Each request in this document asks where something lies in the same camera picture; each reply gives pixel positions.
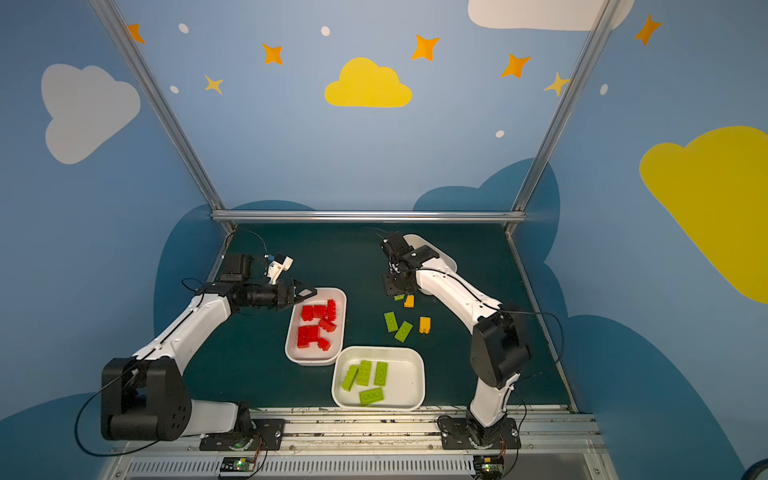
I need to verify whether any red brick back top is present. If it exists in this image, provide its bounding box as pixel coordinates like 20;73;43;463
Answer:
312;305;327;319

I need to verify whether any red long brick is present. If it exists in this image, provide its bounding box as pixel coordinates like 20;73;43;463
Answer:
325;300;337;323

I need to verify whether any red square brick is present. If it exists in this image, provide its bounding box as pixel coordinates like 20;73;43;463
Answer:
318;319;337;333

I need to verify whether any green brick low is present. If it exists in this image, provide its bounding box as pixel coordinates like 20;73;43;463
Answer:
373;361;388;387
384;312;399;333
394;321;413;343

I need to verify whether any green brick upturned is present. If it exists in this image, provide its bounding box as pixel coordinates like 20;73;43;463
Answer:
359;387;385;407

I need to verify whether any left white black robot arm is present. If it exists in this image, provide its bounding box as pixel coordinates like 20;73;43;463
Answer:
100;253;317;442

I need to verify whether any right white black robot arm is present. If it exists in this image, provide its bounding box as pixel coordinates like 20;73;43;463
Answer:
380;232;532;430

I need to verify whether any white tray back right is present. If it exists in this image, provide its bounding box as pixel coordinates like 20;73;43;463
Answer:
404;234;458;272

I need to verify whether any white tray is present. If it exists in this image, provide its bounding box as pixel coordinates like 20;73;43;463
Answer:
404;234;458;272
331;346;426;411
284;287;347;366

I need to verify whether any white tray left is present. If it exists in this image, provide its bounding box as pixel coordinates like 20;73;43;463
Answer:
284;287;347;366

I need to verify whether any yellow brick far right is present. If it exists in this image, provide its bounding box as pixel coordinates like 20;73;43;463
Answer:
419;316;431;335

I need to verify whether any white tray front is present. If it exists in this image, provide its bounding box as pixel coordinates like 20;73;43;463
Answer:
331;346;426;411

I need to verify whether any left controller board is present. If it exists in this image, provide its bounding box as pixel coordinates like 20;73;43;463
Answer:
217;457;256;479

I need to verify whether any controller board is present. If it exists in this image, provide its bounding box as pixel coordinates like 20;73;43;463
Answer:
472;456;506;480
217;457;256;479

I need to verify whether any right controller board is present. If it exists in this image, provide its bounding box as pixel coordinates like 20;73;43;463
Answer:
472;456;506;480

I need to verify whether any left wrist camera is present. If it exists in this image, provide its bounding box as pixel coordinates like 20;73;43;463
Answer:
265;253;293;285

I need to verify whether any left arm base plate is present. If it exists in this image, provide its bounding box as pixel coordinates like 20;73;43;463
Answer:
199;418;286;452

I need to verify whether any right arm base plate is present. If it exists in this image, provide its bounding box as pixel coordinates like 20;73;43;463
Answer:
436;415;521;450

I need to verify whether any aluminium front rail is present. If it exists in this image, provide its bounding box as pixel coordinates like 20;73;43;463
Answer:
101;405;618;479

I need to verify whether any aluminium frame right post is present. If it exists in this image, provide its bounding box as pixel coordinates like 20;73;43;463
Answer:
510;0;621;222

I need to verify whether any aluminium frame post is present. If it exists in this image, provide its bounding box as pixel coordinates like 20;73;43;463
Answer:
90;0;226;210
510;0;621;222

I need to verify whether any aluminium frame left post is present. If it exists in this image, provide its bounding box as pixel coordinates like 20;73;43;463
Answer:
90;0;226;210

